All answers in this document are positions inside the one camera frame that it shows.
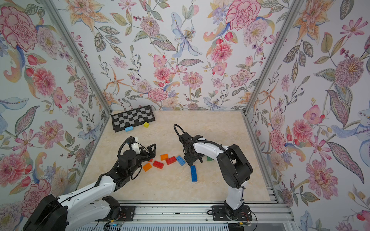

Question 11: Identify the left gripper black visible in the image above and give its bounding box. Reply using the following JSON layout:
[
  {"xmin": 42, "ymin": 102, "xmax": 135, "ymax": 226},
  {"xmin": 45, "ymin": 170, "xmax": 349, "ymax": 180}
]
[{"xmin": 127, "ymin": 142, "xmax": 157, "ymax": 177}]

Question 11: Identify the light blue lego brick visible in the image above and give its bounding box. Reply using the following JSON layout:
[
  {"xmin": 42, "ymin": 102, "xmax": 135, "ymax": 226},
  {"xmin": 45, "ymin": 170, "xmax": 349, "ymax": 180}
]
[{"xmin": 190, "ymin": 166, "xmax": 198, "ymax": 182}]

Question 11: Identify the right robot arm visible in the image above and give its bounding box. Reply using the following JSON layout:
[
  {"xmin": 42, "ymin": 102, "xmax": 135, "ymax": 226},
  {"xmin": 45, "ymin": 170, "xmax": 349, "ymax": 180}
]
[{"xmin": 179, "ymin": 132, "xmax": 253, "ymax": 219}]

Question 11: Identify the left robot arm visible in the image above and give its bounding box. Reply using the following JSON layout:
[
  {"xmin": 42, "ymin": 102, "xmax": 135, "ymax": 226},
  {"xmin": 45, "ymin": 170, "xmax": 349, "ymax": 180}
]
[{"xmin": 23, "ymin": 136, "xmax": 156, "ymax": 231}]

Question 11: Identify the orange lego brick lower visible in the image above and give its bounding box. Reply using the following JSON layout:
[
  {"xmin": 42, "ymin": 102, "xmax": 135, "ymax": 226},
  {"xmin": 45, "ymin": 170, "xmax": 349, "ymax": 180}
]
[{"xmin": 143, "ymin": 163, "xmax": 152, "ymax": 172}]

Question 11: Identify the red lego brick middle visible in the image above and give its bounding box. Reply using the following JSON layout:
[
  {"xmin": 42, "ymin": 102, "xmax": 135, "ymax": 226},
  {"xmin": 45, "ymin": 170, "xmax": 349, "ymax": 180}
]
[{"xmin": 165, "ymin": 157, "xmax": 177, "ymax": 165}]

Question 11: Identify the small orange lego brick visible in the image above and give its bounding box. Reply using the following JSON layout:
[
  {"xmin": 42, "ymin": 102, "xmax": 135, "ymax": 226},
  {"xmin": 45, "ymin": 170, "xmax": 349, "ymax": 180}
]
[{"xmin": 160, "ymin": 154, "xmax": 169, "ymax": 161}]

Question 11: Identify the red lego brick lower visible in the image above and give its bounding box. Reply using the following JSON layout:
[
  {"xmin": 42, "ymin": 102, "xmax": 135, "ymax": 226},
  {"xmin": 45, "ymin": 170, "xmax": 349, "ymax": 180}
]
[{"xmin": 153, "ymin": 161, "xmax": 164, "ymax": 169}]

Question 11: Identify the light blue cylinder block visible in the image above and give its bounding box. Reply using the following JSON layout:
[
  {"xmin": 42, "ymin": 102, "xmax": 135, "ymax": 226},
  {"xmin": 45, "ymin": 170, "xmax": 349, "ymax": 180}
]
[{"xmin": 124, "ymin": 126, "xmax": 134, "ymax": 132}]

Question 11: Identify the black grey chessboard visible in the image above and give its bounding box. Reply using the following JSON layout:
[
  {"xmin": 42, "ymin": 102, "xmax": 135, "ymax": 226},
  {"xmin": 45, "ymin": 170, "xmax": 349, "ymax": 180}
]
[{"xmin": 111, "ymin": 105, "xmax": 155, "ymax": 132}]

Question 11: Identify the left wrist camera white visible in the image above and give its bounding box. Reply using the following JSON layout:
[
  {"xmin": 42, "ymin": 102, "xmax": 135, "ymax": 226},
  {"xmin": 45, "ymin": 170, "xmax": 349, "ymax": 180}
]
[{"xmin": 131, "ymin": 142, "xmax": 140, "ymax": 154}]

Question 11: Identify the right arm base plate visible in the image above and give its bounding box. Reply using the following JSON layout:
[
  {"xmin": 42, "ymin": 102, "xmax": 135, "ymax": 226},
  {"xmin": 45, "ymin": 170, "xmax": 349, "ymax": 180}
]
[{"xmin": 209, "ymin": 205, "xmax": 253, "ymax": 222}]

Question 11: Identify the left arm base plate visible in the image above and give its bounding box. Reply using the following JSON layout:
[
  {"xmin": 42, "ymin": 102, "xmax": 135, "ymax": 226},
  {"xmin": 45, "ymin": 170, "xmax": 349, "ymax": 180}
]
[{"xmin": 94, "ymin": 206, "xmax": 136, "ymax": 222}]

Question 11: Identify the aluminium rail frame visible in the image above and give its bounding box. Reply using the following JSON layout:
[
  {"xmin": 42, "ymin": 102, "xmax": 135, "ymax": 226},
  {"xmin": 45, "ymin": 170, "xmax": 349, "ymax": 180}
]
[{"xmin": 74, "ymin": 200, "xmax": 298, "ymax": 231}]

